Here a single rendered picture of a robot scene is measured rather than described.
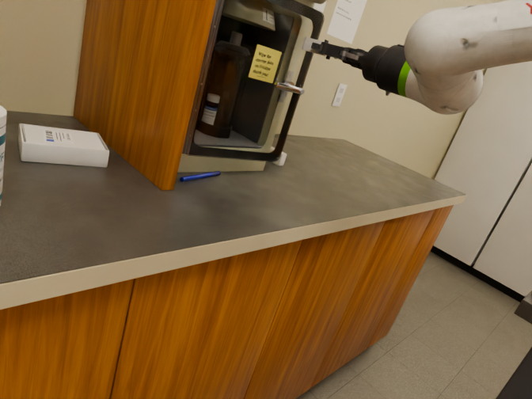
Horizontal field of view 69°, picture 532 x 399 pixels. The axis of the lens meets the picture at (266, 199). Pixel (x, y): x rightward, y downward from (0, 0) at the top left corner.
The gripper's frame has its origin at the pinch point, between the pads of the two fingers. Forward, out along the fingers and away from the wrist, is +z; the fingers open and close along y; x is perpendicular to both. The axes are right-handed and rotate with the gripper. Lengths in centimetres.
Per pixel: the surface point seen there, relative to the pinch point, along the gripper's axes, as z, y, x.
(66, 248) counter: -16, 60, 37
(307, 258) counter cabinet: -18, -1, 50
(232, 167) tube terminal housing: 8.6, 7.9, 35.7
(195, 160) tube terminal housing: 8.6, 20.7, 33.6
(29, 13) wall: 51, 47, 13
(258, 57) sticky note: 5.3, 12.4, 6.2
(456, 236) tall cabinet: 11, -284, 105
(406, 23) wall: 52, -133, -30
